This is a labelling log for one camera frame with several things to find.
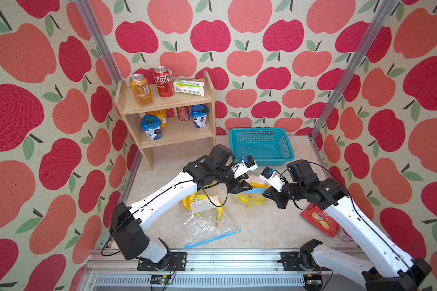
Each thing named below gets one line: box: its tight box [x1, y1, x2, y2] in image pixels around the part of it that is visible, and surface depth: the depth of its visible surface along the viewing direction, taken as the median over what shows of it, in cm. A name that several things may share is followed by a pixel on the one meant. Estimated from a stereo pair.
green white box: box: [172, 79, 205, 97], surface depth 79 cm
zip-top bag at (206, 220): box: [181, 184, 242, 250], surface depth 84 cm
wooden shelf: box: [114, 70, 217, 171], surface depth 80 cm
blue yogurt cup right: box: [190, 104, 210, 128], surface depth 92 cm
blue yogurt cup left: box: [140, 114, 163, 141], surface depth 87 cm
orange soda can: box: [129, 73, 154, 107], surface depth 69 cm
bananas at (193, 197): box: [181, 192, 224, 227], surface depth 85 cm
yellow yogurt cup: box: [144, 109, 168, 128], surface depth 92 cm
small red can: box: [176, 106, 191, 122], surface depth 97 cm
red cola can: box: [153, 66, 175, 98], surface depth 73 cm
